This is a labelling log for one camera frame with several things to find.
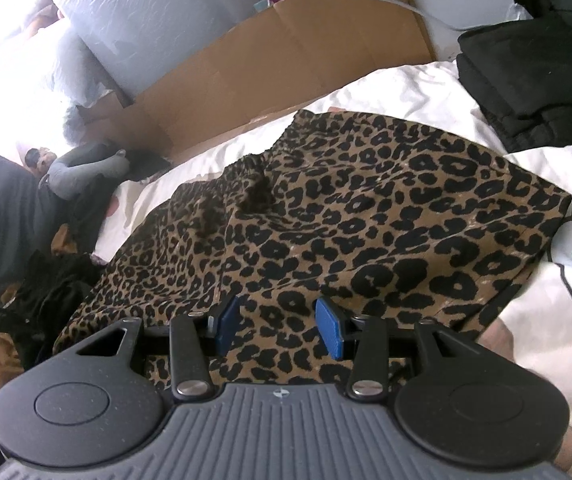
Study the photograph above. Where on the leopard print skirt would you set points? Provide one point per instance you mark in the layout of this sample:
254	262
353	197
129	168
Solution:
391	210

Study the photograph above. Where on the small bear plush with sunglasses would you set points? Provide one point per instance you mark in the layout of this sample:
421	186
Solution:
40	159

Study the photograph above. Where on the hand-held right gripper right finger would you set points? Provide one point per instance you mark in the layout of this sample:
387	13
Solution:
330	330

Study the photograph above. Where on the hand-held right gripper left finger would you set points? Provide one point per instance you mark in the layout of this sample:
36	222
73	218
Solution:
226	325

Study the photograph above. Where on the cardboard sheet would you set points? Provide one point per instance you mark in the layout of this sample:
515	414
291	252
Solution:
266	70

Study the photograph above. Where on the white printed blanket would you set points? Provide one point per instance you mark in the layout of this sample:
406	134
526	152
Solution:
541	335

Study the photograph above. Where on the black clothes pile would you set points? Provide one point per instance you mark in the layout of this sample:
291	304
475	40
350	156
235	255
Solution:
50	295

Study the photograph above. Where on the black folded clothes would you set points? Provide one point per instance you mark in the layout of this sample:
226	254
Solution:
541	85

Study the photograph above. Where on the dark grey pillow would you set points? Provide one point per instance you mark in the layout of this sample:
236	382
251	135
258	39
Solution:
0	220

